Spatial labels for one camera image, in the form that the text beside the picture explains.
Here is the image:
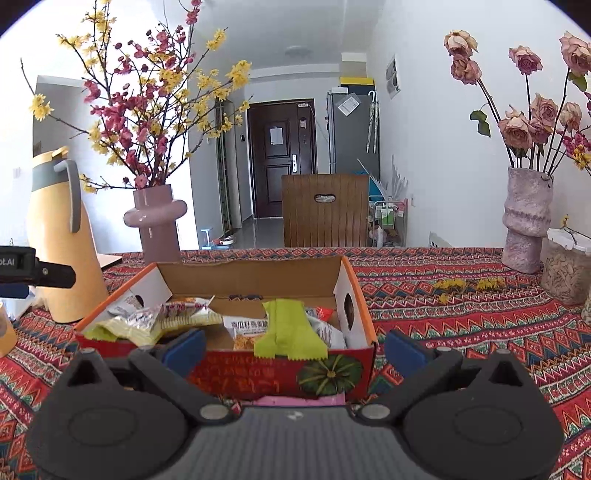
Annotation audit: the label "textured pink vase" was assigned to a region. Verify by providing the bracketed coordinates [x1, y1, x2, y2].
[501, 166, 555, 275]

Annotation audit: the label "grey refrigerator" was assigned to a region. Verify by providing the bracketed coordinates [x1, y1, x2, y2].
[326, 84, 380, 175]

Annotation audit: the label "beige cardboard box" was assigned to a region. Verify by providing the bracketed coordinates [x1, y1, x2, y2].
[342, 52, 368, 77]

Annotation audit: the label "yellow black box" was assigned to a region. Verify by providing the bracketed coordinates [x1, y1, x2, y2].
[340, 76, 376, 93]

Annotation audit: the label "yellow mug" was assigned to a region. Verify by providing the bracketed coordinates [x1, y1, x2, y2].
[0, 300, 18, 358]

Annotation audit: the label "pink yellow flowering branches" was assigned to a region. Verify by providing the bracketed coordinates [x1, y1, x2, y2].
[21, 0, 254, 192]

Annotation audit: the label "yellow thermos jug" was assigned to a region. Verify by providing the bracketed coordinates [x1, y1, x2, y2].
[27, 147, 109, 324]

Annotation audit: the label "dark brown door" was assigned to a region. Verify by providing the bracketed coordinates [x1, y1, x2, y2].
[247, 99, 319, 220]

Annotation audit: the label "dried pink roses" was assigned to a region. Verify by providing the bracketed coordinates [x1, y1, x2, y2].
[443, 30, 591, 178]

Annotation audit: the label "green snack packet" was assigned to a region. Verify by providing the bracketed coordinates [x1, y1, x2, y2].
[253, 299, 328, 360]

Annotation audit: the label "fallen yellow petals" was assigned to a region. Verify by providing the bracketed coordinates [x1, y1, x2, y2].
[434, 276, 509, 304]

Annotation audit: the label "white umbrella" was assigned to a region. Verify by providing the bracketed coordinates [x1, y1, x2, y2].
[366, 90, 380, 154]

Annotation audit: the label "white trolley rack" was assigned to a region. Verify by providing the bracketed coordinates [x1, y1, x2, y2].
[367, 198, 409, 247]

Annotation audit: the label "clear jar of seeds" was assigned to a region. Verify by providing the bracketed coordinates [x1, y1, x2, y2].
[540, 227, 591, 306]

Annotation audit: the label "yellow-green snack packet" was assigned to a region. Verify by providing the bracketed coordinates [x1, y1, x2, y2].
[83, 316, 162, 347]

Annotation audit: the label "pink yellow printed snack packet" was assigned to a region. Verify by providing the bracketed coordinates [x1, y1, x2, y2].
[157, 296, 225, 330]

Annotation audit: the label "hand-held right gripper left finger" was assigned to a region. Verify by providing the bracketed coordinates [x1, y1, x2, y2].
[51, 327, 236, 425]

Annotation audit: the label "white orange snack packet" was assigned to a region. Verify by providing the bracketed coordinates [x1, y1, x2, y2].
[223, 315, 269, 352]

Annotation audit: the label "wooden chair back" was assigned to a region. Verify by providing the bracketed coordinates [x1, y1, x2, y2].
[281, 174, 370, 248]

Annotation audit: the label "smooth pink vase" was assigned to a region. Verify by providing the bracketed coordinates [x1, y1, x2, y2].
[123, 185, 188, 265]

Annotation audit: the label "red cardboard box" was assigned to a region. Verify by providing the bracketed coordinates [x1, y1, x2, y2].
[74, 255, 378, 401]

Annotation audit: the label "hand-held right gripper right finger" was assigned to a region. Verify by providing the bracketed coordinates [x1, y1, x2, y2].
[355, 329, 541, 425]

